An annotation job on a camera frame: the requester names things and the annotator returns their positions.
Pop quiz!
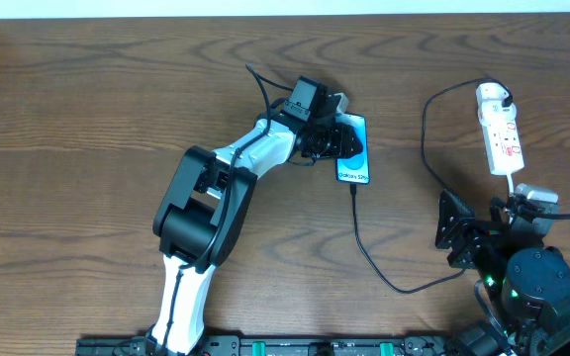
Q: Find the black USB charging cable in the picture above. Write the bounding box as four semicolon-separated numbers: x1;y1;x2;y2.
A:
348;76;515;296

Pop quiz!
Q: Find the blue Galaxy smartphone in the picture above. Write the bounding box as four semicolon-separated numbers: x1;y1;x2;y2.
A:
335;114;370;185

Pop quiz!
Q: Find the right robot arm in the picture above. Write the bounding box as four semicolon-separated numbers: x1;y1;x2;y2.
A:
435;184;570;355

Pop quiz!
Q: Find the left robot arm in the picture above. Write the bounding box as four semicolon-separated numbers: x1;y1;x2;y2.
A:
145;77;370;355

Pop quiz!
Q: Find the white charger adapter plug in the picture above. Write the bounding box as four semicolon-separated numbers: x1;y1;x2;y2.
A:
476;82;511;107

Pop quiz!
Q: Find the white power strip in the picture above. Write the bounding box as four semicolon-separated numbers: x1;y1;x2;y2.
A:
478;100;524;176

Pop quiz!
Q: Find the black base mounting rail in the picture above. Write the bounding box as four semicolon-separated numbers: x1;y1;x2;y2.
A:
74;334;448;356

